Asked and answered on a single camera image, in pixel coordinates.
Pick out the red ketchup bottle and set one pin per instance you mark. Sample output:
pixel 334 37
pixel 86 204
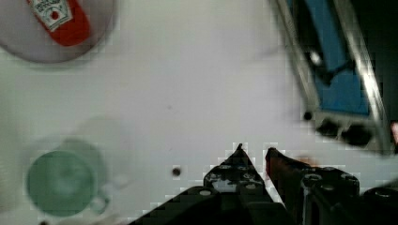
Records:
pixel 64 20

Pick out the grey round plate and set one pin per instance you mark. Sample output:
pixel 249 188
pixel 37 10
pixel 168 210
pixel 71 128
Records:
pixel 24 37

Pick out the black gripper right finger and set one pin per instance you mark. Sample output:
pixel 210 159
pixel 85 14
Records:
pixel 328 196

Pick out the green mug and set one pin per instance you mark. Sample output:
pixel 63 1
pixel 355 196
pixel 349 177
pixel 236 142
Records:
pixel 66 178

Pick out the silver toaster oven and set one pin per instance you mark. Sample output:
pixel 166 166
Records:
pixel 344 53

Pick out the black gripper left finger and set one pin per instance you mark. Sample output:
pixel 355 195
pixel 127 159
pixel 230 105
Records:
pixel 232 193

